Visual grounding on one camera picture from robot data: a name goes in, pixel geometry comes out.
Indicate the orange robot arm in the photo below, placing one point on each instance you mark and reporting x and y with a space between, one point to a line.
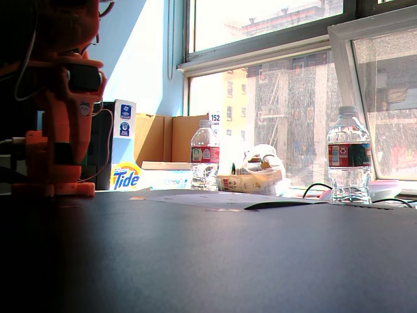
65 187

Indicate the white grid paper sheet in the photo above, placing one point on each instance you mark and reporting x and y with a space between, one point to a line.
211 199

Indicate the Tide detergent box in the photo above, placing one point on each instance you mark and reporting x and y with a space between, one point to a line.
125 150

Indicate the brown cardboard box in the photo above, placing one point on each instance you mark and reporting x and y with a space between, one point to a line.
156 137

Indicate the pink tape piece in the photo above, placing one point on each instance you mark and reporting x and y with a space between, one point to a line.
137 198

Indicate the flat white box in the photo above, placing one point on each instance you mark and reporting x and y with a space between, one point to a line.
166 172

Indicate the small clear water bottle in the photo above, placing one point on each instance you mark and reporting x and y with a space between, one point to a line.
205 153

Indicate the red printed food package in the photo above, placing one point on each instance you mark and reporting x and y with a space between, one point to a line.
244 184

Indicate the white plastic bag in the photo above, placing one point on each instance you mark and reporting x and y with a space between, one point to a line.
265 153

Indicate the white framed window screen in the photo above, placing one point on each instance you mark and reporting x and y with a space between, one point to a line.
342 65

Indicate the large clear water bottle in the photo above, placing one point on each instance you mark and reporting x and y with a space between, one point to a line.
349 153

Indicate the pink white plastic container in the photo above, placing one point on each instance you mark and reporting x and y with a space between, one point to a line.
384 189

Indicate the grey window frame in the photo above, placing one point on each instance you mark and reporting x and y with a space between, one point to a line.
260 49

